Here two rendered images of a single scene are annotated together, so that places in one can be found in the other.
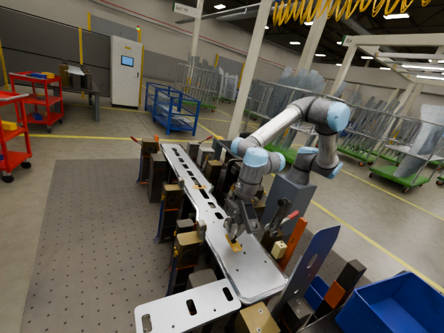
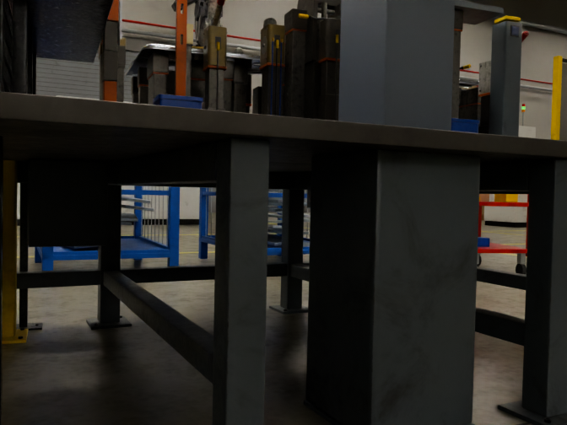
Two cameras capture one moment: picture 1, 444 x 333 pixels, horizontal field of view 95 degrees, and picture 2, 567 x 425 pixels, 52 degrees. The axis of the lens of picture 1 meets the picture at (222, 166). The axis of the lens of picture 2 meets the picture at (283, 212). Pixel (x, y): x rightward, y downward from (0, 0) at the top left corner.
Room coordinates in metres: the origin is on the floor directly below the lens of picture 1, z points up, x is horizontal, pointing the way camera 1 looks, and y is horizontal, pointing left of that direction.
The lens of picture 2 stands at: (1.29, -1.99, 0.56)
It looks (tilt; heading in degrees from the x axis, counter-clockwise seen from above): 2 degrees down; 101
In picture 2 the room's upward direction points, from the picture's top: 1 degrees clockwise
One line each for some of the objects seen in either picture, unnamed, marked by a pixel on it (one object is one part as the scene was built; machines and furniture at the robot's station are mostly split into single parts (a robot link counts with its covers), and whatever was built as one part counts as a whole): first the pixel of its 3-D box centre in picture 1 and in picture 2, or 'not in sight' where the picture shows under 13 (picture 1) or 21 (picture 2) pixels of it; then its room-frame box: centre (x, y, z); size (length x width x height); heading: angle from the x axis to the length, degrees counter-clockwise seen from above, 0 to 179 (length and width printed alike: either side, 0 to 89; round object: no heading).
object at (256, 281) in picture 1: (197, 185); (333, 73); (1.05, 0.11, 1.00); 1.38 x 0.22 x 0.02; 33
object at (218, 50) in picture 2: (265, 259); (215, 88); (0.74, -0.30, 0.87); 0.10 x 0.07 x 0.35; 123
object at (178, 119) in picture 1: (175, 111); not in sight; (5.63, 1.62, 0.48); 1.20 x 0.80 x 0.95; 39
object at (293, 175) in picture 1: (298, 173); not in sight; (1.27, -0.51, 1.15); 0.15 x 0.15 x 0.10
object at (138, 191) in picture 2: not in sight; (100, 201); (-0.74, 1.74, 0.48); 1.20 x 0.80 x 0.95; 126
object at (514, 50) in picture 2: (213, 163); (504, 90); (1.63, 0.08, 0.92); 0.08 x 0.08 x 0.44; 33
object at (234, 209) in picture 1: (239, 203); (207, 2); (0.64, -0.10, 1.20); 0.09 x 0.08 x 0.12; 33
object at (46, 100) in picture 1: (39, 101); not in sight; (3.54, 3.49, 0.49); 0.81 x 0.46 x 0.97; 25
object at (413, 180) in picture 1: (413, 154); not in sight; (5.83, -5.08, 0.89); 1.90 x 1.00 x 1.77; 128
